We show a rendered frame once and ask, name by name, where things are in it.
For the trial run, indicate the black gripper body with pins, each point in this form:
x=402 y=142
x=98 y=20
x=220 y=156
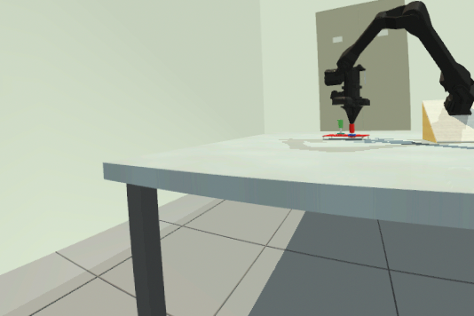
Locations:
x=351 y=96

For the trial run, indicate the red circuit board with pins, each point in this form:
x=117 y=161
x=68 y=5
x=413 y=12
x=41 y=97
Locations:
x=340 y=123

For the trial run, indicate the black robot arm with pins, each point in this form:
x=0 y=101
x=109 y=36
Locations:
x=415 y=19

